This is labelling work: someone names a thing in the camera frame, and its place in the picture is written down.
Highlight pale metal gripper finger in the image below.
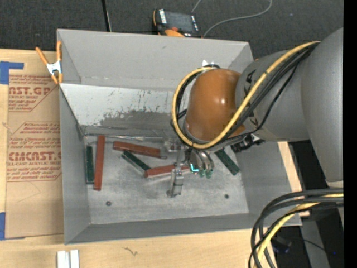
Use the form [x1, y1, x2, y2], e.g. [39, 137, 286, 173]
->
[166, 168, 185, 199]
[160, 141, 182, 159]

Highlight red-brown flat block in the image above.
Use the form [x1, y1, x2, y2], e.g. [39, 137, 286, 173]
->
[143, 163, 191, 179]
[112, 141, 168, 160]
[93, 135, 107, 192]

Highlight dark green flat block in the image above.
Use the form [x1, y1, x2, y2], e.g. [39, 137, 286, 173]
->
[85, 145, 95, 185]
[120, 150, 152, 173]
[214, 149, 241, 176]

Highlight grey metal bin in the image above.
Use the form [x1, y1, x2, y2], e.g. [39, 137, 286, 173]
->
[56, 28, 303, 246]

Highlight brown cardboard board, red print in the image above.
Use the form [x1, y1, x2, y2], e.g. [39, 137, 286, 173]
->
[0, 48, 65, 241]

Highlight black cylinder on white bracket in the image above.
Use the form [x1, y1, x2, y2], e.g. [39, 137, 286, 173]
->
[230, 133, 266, 154]

